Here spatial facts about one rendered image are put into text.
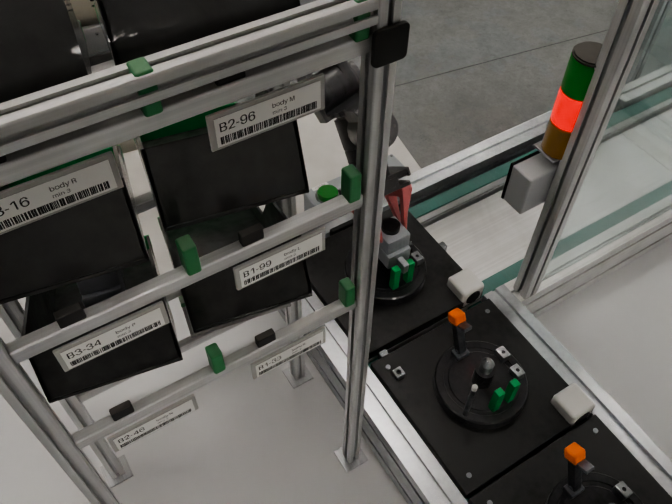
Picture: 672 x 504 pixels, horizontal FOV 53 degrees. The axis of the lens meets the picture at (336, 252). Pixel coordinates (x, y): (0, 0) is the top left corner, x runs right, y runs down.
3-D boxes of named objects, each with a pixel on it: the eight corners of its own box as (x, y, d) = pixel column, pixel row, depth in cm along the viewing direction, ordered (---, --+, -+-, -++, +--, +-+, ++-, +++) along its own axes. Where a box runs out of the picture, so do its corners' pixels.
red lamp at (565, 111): (542, 116, 90) (552, 86, 86) (569, 103, 92) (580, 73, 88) (568, 137, 87) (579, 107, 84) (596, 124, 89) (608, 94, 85)
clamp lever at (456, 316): (451, 350, 103) (446, 312, 99) (461, 344, 104) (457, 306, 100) (466, 362, 101) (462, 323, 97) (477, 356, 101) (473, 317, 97)
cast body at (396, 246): (365, 243, 113) (368, 216, 107) (387, 233, 114) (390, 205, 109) (394, 278, 108) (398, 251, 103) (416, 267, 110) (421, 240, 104)
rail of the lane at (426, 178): (254, 279, 128) (249, 243, 120) (590, 121, 158) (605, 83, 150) (268, 299, 125) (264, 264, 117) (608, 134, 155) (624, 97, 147)
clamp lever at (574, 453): (563, 486, 90) (563, 448, 86) (574, 478, 91) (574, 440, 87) (584, 504, 88) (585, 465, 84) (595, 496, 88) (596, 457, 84)
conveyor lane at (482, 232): (293, 291, 127) (290, 258, 119) (610, 136, 155) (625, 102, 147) (377, 410, 112) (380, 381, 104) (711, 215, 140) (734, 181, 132)
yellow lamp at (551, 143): (533, 144, 94) (542, 116, 90) (559, 131, 96) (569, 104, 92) (558, 165, 91) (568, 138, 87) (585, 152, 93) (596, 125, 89)
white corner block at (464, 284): (444, 291, 116) (447, 277, 113) (464, 280, 118) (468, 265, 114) (461, 310, 114) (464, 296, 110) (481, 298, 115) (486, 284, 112)
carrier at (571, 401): (369, 369, 106) (373, 327, 97) (487, 304, 114) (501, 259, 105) (465, 501, 94) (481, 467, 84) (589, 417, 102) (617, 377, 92)
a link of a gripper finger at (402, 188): (426, 226, 106) (408, 171, 104) (389, 245, 104) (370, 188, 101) (404, 223, 112) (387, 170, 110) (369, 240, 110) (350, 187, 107)
